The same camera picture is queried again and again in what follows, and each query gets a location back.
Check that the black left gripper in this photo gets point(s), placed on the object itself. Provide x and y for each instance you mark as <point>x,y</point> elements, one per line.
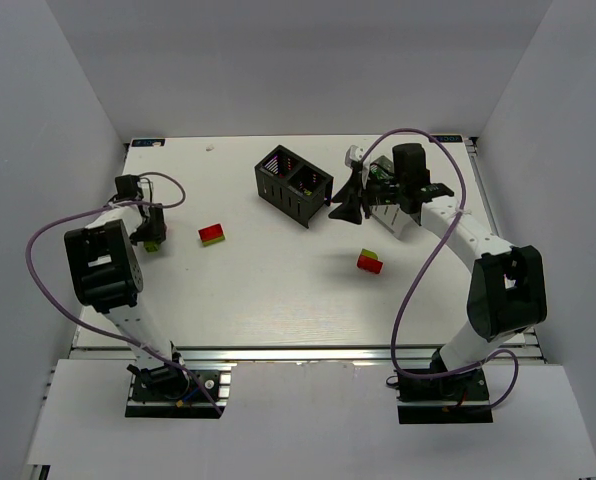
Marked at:
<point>152,233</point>

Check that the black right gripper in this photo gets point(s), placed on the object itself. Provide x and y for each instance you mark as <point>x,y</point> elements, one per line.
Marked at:
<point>366,192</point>

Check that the green lime small lego stack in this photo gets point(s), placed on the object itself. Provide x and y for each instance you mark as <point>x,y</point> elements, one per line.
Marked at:
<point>151,246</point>

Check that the red lego with lime top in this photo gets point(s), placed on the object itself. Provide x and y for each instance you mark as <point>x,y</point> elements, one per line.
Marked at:
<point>368,261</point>

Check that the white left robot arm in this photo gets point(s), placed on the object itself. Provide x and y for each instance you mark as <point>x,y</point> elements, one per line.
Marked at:
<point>106,274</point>

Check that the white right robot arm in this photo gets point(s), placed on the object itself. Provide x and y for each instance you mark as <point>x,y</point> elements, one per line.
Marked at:
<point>507,288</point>

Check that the white two-slot container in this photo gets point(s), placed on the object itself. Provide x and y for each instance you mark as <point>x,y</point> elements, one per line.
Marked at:
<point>391,217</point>

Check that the red and lime lego stack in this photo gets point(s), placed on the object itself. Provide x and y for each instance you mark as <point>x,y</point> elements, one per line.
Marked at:
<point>211,234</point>

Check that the black two-slot container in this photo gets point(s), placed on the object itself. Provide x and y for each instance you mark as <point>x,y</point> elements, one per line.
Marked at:
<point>293,185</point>

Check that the blue label sticker left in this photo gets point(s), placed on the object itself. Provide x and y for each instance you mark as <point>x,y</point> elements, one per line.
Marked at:
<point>147,142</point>

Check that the blue label sticker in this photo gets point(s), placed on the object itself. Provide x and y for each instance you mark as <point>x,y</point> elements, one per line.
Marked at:
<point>147,142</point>
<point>448,138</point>

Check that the blue label sticker right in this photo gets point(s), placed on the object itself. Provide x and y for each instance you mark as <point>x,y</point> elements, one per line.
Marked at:
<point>448,138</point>

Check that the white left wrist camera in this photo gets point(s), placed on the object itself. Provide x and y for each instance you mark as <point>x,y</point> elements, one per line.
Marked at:
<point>147,188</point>

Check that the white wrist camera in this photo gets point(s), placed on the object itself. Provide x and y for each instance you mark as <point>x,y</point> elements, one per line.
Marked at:
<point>147,188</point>
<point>355,157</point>

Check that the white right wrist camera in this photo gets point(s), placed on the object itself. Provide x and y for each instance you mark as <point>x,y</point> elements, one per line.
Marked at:
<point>355,157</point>

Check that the aluminium table edge rail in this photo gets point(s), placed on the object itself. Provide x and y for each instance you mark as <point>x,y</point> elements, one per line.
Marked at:
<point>524,353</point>

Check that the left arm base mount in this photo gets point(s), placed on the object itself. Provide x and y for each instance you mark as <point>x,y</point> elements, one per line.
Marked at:
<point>186,401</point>

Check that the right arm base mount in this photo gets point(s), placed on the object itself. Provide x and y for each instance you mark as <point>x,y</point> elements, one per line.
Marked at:
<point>461,399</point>

